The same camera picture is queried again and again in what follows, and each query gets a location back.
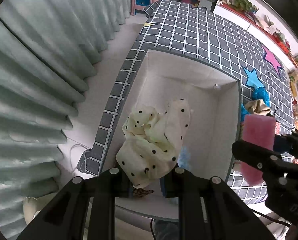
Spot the dark brown fluffy scrunchie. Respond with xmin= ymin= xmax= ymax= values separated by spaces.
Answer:
xmin=132 ymin=189 xmax=154 ymax=198

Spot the pink sponge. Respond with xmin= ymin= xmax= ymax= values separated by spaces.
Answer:
xmin=240 ymin=114 xmax=276 ymax=187

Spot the beige cloth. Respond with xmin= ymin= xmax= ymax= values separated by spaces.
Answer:
xmin=244 ymin=99 xmax=270 ymax=116

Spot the cream polka dot scarf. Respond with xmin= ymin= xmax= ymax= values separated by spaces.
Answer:
xmin=116 ymin=99 xmax=191 ymax=189

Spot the blue crinkled cloth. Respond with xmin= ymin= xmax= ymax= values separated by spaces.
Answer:
xmin=241 ymin=87 xmax=270 ymax=122

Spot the white storage box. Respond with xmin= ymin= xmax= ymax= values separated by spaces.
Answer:
xmin=104 ymin=49 xmax=241 ymax=220

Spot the grey checked star bedsheet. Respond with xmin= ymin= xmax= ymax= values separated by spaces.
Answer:
xmin=77 ymin=0 xmax=295 ymax=205

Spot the pale green curtain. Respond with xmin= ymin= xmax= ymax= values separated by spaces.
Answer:
xmin=0 ymin=0 xmax=131 ymax=239

